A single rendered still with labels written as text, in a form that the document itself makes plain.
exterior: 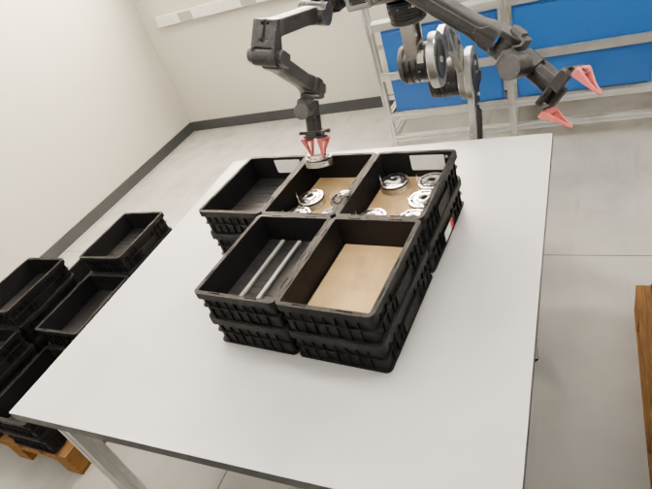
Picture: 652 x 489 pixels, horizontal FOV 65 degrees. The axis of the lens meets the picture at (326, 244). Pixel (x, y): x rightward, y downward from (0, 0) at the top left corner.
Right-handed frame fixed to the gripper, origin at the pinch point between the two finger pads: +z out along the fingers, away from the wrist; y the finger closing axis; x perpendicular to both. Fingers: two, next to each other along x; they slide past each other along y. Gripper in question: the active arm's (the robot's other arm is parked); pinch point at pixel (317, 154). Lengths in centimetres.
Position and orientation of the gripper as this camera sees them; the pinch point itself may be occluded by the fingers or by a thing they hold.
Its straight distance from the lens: 196.8
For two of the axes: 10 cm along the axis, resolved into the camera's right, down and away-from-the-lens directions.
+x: 5.1, -3.6, 7.8
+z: 1.2, 9.3, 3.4
